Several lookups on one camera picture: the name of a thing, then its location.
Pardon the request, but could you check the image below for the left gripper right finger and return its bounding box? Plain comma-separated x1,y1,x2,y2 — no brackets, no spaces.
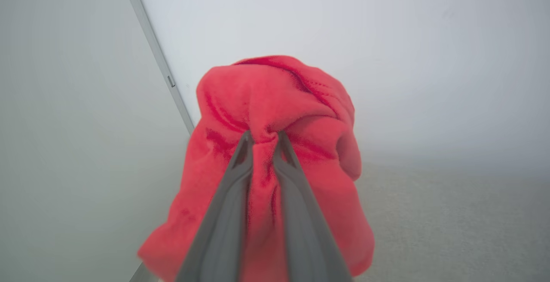
273,132,354,282

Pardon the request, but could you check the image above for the grey fabric sofa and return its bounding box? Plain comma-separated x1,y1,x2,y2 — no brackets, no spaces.
352,159,550,282

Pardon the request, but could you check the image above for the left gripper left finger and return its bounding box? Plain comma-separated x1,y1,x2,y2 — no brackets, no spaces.
175,131,254,282

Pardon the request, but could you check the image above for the grey metal wall strip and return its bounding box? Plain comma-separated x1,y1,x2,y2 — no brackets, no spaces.
118,0,196,135

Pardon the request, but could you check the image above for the red garment with white stripes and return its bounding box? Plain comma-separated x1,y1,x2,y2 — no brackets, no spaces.
137,55,375,282

